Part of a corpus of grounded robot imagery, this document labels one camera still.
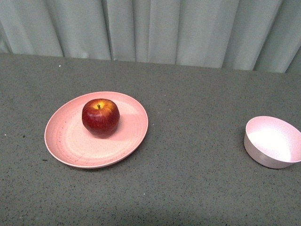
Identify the red yellow apple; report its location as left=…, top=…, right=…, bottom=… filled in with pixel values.
left=81, top=98, right=120, bottom=137

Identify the pink round plate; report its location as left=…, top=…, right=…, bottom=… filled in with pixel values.
left=44, top=91, right=149, bottom=169

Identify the white pleated curtain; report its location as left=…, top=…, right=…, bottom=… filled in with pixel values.
left=0, top=0, right=301, bottom=73

